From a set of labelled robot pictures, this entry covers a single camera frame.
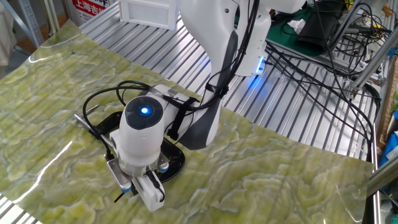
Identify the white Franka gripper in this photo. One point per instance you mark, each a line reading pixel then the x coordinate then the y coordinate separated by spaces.
pixel 147 199

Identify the thick black clock hand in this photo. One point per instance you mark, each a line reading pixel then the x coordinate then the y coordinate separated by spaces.
pixel 119 197

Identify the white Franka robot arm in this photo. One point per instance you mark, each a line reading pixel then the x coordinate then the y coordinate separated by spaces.
pixel 140 146

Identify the black C-clamp with steel screw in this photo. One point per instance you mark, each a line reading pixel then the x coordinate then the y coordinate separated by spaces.
pixel 109 123

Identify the green marble pattern mat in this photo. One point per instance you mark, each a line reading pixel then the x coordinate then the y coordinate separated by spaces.
pixel 248 171

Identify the white plastic bin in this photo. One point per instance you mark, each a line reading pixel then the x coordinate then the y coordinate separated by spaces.
pixel 146 14

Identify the box with red print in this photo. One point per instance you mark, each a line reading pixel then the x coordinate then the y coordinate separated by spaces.
pixel 90 7

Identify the green cutting mat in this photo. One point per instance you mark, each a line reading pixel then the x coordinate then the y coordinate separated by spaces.
pixel 280 37

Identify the crumpled white tissue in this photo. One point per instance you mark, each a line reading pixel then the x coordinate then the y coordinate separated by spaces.
pixel 297 25

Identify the black pouch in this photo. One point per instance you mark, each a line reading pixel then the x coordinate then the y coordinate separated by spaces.
pixel 317 31

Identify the blue bag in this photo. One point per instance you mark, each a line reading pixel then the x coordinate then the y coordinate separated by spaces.
pixel 390 149

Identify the tan cardboard panel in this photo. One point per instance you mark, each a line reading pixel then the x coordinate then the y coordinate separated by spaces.
pixel 388 109

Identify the silver bracket with blue cap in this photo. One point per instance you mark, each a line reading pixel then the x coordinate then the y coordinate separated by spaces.
pixel 163 168

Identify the aluminium frame post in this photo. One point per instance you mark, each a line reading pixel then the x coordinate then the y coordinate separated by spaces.
pixel 384 175
pixel 49 15
pixel 373 62

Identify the grey perforated shelf post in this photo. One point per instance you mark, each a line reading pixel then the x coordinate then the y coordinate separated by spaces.
pixel 31 21

